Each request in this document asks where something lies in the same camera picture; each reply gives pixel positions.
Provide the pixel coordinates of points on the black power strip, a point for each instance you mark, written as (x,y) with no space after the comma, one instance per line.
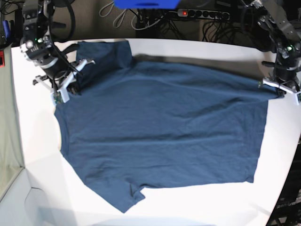
(203,14)

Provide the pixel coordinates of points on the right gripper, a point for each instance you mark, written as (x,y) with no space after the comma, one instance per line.
(56,73)

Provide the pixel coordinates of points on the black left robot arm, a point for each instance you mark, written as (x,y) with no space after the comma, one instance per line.
(287,46)

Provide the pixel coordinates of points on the blue cylinder object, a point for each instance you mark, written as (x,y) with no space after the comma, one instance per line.
(6,28)

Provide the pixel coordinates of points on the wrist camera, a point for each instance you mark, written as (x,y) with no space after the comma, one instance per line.
(297,98)
(60,96)

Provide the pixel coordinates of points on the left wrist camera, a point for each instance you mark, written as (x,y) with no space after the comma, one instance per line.
(297,98)

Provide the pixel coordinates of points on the blue plastic bin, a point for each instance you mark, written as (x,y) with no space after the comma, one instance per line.
(146,4)

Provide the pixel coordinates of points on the grey-green fabric curtain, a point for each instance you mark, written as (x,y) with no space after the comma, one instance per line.
(11,154)

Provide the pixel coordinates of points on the dark blue t-shirt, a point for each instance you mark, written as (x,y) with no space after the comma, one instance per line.
(147,124)

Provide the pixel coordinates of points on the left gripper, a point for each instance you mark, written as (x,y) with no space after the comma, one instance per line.
(284,81)

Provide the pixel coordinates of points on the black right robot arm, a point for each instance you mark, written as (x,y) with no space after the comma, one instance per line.
(38,45)

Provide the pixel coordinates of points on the red box object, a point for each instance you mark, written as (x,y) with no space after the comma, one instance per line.
(2,59)

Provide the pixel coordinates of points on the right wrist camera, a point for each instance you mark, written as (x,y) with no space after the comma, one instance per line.
(60,96)

